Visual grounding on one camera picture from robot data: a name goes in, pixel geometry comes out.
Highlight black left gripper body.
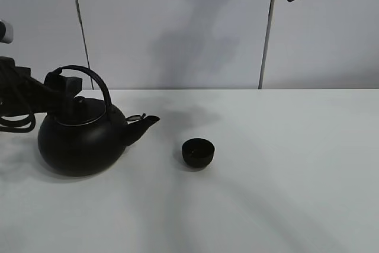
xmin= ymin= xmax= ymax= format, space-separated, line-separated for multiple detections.
xmin=1 ymin=57 xmax=77 ymax=117

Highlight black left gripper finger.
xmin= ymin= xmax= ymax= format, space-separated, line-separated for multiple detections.
xmin=44 ymin=72 xmax=82 ymax=95

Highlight black round teapot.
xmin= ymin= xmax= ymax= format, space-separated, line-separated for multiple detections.
xmin=38 ymin=65 xmax=160 ymax=177

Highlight small black teacup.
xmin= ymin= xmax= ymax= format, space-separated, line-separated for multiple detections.
xmin=181 ymin=137 xmax=215 ymax=169

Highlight black looped cable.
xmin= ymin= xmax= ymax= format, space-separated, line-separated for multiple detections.
xmin=0 ymin=87 xmax=36 ymax=133

